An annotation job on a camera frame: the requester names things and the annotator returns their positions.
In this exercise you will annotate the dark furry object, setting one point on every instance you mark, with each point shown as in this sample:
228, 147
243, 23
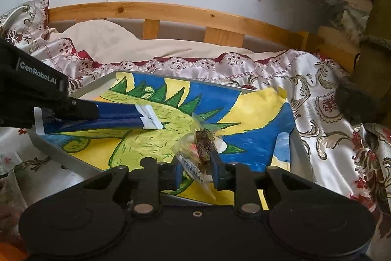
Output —
357, 102

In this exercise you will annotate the cream bed sheet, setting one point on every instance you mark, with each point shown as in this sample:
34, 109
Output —
146, 47

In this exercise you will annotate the wooden bed headboard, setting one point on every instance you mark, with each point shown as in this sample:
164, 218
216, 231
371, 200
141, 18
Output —
171, 11

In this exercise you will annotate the clear packet with dark snack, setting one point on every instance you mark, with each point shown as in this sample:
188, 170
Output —
203, 146

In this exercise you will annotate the olive plush post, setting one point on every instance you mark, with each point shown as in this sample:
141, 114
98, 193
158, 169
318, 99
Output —
378, 19

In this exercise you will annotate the floral satin blanket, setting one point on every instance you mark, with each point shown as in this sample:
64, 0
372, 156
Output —
336, 141

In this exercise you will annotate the grey shallow box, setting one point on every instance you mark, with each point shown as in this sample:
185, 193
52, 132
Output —
76, 161

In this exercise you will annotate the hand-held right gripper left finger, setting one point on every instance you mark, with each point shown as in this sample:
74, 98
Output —
178, 177

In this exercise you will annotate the blue and white snack packet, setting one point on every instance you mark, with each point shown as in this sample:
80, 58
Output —
122, 118

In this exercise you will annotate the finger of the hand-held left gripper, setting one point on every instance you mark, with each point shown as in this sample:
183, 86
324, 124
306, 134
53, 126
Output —
82, 110

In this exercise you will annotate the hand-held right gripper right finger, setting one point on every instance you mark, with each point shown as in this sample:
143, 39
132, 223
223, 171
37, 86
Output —
217, 172

